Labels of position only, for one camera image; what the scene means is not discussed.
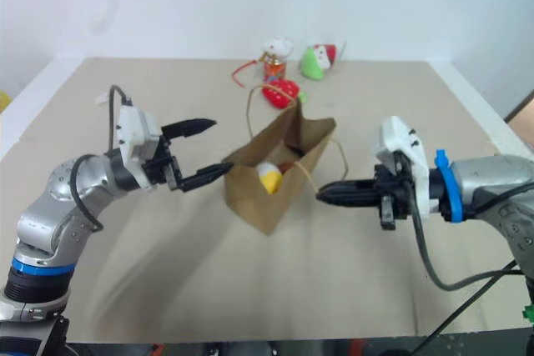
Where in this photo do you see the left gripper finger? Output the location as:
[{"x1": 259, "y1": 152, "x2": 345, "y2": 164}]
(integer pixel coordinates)
[
  {"x1": 179, "y1": 161, "x2": 234, "y2": 193},
  {"x1": 161, "y1": 118, "x2": 218, "y2": 141}
]

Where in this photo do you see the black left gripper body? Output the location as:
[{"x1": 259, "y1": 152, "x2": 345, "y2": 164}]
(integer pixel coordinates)
[{"x1": 140, "y1": 124, "x2": 185, "y2": 193}]

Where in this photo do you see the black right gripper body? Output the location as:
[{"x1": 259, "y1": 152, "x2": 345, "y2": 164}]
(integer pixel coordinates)
[{"x1": 373, "y1": 154, "x2": 416, "y2": 231}]

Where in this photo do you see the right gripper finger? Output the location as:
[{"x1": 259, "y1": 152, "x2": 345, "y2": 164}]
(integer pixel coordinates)
[
  {"x1": 316, "y1": 191, "x2": 379, "y2": 208},
  {"x1": 328, "y1": 178, "x2": 379, "y2": 194}
]

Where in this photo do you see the yellow toy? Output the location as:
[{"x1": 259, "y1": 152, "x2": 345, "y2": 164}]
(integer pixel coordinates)
[{"x1": 255, "y1": 161, "x2": 285, "y2": 196}]

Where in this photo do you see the brown paper bag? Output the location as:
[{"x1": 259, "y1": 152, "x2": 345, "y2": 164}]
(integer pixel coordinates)
[{"x1": 222, "y1": 84, "x2": 350, "y2": 237}]

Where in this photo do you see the blue right wrist clamp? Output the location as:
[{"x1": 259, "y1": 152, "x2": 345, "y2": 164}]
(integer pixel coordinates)
[{"x1": 433, "y1": 148, "x2": 465, "y2": 224}]

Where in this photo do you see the red strawberry plush toy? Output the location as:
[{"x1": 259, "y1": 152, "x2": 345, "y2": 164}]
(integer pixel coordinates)
[{"x1": 261, "y1": 78, "x2": 310, "y2": 112}]

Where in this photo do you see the beige table cover sheet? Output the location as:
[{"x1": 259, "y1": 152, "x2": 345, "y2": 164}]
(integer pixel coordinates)
[{"x1": 0, "y1": 56, "x2": 534, "y2": 343}]

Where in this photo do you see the white and orange plush toy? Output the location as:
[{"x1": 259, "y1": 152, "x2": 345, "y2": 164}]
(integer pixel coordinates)
[{"x1": 258, "y1": 35, "x2": 295, "y2": 84}]

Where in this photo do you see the green and white plush toy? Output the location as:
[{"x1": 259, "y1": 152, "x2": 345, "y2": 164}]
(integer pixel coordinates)
[{"x1": 297, "y1": 40, "x2": 348, "y2": 80}]

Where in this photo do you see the brown board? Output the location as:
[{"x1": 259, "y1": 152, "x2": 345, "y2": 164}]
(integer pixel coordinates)
[{"x1": 506, "y1": 88, "x2": 534, "y2": 145}]

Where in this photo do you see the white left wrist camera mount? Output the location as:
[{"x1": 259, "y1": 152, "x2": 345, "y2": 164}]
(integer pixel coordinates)
[{"x1": 115, "y1": 103, "x2": 164, "y2": 188}]

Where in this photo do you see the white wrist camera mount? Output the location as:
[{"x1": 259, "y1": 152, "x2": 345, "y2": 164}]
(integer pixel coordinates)
[
  {"x1": 372, "y1": 115, "x2": 441, "y2": 221},
  {"x1": 115, "y1": 103, "x2": 164, "y2": 188}
]

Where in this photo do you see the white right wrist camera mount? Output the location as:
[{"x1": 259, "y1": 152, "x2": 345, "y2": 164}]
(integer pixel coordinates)
[{"x1": 372, "y1": 115, "x2": 441, "y2": 221}]

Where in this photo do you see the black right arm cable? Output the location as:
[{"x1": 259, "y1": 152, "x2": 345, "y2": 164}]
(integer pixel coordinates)
[{"x1": 410, "y1": 195, "x2": 534, "y2": 291}]

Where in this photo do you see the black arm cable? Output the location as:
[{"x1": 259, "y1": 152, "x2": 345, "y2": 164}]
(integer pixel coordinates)
[
  {"x1": 410, "y1": 195, "x2": 534, "y2": 291},
  {"x1": 68, "y1": 84, "x2": 135, "y2": 233}
]

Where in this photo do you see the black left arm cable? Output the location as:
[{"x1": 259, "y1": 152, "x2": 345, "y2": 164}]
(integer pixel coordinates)
[{"x1": 68, "y1": 84, "x2": 135, "y2": 233}]

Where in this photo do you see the red string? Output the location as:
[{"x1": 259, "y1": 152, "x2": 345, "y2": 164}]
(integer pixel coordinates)
[{"x1": 231, "y1": 59, "x2": 262, "y2": 90}]

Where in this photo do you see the thin black cable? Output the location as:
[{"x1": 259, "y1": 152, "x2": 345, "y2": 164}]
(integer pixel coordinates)
[{"x1": 411, "y1": 260, "x2": 534, "y2": 356}]

